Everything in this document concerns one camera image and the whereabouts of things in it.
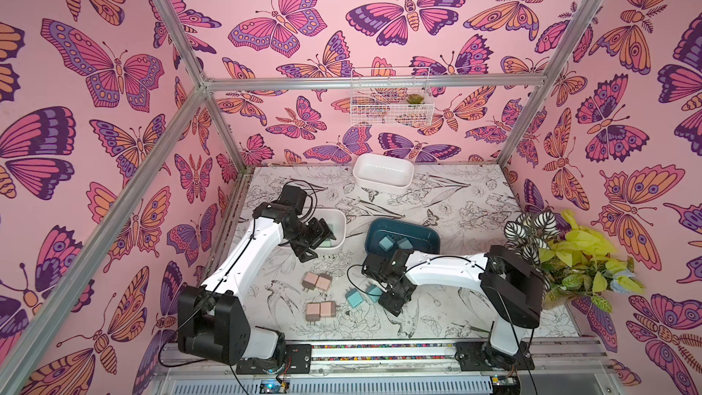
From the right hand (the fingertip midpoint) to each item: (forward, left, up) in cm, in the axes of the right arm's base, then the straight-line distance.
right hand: (395, 298), depth 85 cm
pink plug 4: (-4, +21, +2) cm, 21 cm away
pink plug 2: (+4, +23, +2) cm, 23 cm away
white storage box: (+54, +2, -1) cm, 54 cm away
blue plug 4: (0, +6, +4) cm, 7 cm away
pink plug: (+4, +27, +2) cm, 28 cm away
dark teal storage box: (+19, -10, +3) cm, 22 cm away
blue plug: (+18, +2, +2) cm, 18 cm away
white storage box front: (+27, +21, +3) cm, 34 cm away
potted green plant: (+6, -49, +15) cm, 52 cm away
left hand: (+11, +19, +15) cm, 27 cm away
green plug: (+17, +23, +3) cm, 29 cm away
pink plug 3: (-6, +25, +2) cm, 26 cm away
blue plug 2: (+18, -4, +2) cm, 18 cm away
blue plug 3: (-1, +13, +2) cm, 13 cm away
